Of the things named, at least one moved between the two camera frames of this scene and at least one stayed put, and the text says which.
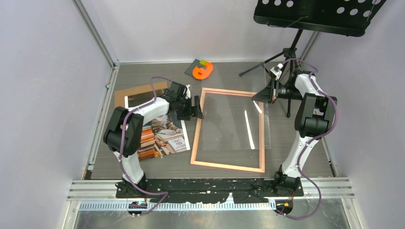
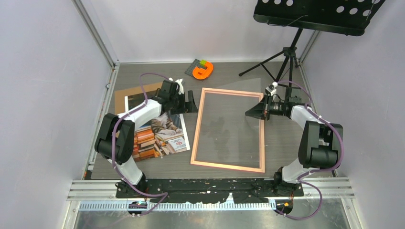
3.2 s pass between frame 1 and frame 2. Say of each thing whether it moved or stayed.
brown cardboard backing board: stayed
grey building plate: stayed
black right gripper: moved
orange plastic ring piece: stayed
